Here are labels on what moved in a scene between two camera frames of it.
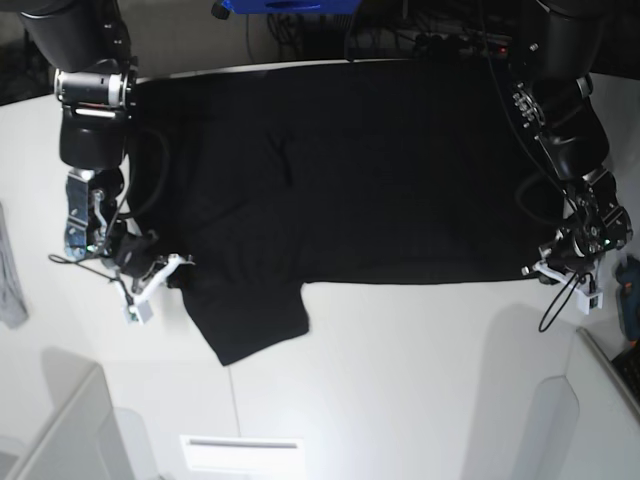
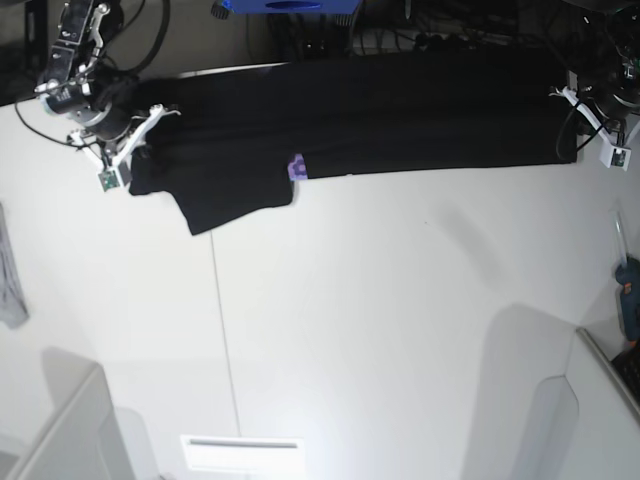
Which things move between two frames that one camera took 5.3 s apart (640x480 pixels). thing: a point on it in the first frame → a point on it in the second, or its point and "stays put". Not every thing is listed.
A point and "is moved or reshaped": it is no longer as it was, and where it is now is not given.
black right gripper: (578, 248) → (611, 95)
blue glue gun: (627, 280) stays put
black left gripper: (132, 252) → (112, 118)
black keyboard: (628, 366) stays put
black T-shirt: (248, 184) is moved or reshaped
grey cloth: (13, 308) stays put
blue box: (294, 7) stays put
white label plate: (244, 454) stays put
